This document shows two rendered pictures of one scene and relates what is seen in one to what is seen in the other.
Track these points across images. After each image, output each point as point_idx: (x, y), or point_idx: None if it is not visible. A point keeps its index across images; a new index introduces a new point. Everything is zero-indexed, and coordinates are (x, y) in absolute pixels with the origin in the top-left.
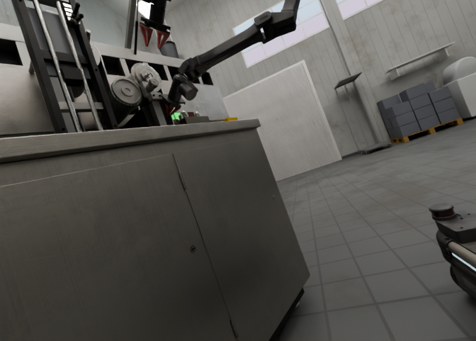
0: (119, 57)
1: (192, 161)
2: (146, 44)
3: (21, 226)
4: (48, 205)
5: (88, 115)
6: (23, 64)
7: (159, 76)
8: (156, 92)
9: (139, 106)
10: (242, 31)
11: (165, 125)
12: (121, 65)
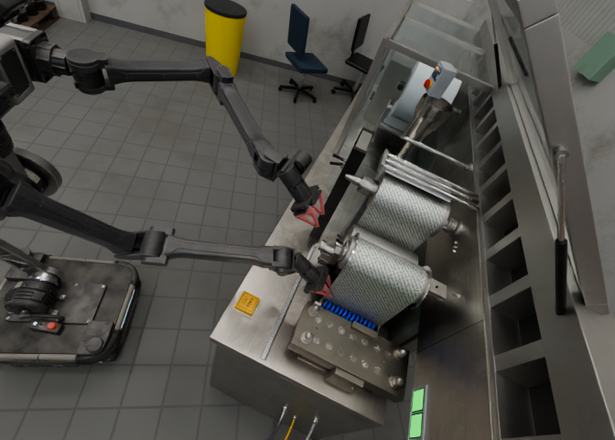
0: (528, 273)
1: None
2: (319, 212)
3: None
4: None
5: (434, 262)
6: (480, 187)
7: (343, 267)
8: (321, 253)
9: (411, 306)
10: (192, 240)
11: (274, 230)
12: (512, 284)
